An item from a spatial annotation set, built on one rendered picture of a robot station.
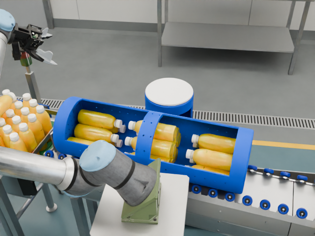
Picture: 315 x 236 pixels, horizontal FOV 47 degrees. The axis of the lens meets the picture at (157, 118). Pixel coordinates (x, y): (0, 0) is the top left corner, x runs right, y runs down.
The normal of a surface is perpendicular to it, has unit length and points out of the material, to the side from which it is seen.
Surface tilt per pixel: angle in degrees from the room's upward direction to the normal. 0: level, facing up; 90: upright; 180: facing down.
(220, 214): 71
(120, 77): 0
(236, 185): 91
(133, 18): 90
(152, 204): 90
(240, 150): 31
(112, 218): 0
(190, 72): 0
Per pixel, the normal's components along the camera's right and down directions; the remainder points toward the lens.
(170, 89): -0.01, -0.78
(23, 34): 0.25, 0.87
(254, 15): -0.15, 0.63
